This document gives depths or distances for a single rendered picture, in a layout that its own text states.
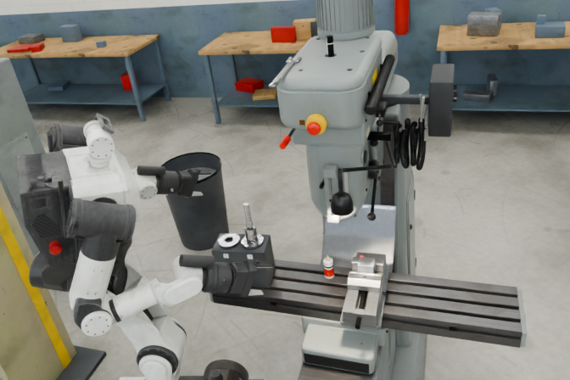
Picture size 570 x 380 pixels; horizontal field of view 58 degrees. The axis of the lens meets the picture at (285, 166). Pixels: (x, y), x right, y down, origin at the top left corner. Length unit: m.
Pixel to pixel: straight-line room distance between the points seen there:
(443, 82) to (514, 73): 4.28
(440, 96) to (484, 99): 3.69
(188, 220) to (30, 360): 1.36
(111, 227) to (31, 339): 1.93
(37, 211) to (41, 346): 1.86
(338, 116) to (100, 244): 0.72
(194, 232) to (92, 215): 2.60
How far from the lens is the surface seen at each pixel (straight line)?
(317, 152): 1.68
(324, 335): 2.10
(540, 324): 3.41
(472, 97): 5.56
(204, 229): 3.87
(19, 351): 3.16
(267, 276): 2.11
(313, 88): 1.44
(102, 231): 1.33
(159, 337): 1.83
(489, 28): 5.37
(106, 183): 1.44
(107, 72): 7.58
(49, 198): 1.46
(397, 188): 2.25
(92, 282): 1.42
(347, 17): 1.76
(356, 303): 1.97
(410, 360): 2.84
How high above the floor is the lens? 2.37
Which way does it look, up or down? 29 degrees down
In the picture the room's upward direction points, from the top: 7 degrees counter-clockwise
